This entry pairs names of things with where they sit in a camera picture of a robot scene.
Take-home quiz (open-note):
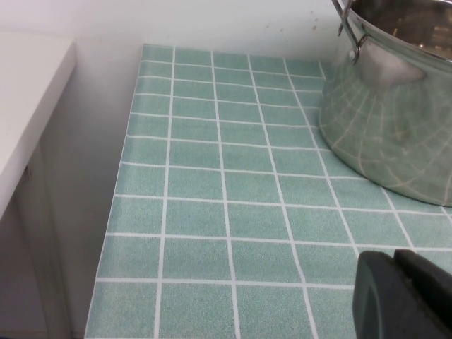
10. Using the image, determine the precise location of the white cabinet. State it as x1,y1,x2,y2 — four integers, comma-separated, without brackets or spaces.
0,30,78,339

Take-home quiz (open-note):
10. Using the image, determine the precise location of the stainless steel cooking pot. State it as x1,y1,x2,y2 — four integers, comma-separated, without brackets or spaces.
317,0,452,208

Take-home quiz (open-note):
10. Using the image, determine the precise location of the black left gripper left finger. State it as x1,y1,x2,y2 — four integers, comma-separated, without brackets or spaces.
352,250,424,339

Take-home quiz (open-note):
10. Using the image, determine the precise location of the green tiled tablecloth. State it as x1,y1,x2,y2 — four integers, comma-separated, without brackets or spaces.
86,42,452,339

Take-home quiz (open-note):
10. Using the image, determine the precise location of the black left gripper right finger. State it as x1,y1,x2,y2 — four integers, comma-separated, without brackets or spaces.
393,249,452,339

